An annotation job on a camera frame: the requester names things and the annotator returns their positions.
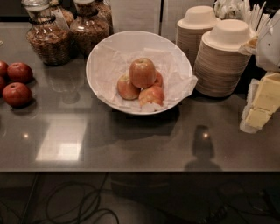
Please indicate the red apple back left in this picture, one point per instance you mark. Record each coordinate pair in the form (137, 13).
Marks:
(20, 72)

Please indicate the white plastic cutlery bundle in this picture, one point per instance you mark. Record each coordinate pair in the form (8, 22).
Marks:
(253, 15)

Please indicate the back left glass jar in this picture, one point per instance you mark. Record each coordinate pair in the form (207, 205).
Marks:
(63, 16)

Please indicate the back right glass jar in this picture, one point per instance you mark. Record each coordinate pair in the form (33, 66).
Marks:
(104, 8)

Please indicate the glass granola jar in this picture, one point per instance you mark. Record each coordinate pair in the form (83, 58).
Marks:
(50, 42)
(90, 27)

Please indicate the left glass granola jar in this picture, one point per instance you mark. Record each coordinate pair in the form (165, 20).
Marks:
(50, 42)

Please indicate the right glass granola jar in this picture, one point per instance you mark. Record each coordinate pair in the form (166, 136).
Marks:
(90, 27)

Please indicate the white paper liner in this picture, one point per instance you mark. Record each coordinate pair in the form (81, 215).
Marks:
(105, 65)

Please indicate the rear stack of paper bowls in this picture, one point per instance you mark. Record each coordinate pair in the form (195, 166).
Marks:
(197, 21)

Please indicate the red apple at edge upper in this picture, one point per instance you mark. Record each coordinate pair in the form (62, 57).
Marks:
(3, 69)

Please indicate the red apple front left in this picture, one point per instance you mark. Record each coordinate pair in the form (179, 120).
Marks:
(17, 94)

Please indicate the front stack of paper bowls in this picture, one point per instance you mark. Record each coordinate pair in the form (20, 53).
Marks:
(218, 64)

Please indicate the white bowl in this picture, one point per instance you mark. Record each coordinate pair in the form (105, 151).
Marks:
(129, 41)

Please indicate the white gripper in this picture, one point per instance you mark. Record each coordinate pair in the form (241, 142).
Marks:
(269, 51)

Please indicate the stack of paper bowls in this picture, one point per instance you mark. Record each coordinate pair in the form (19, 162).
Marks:
(197, 21)
(218, 64)

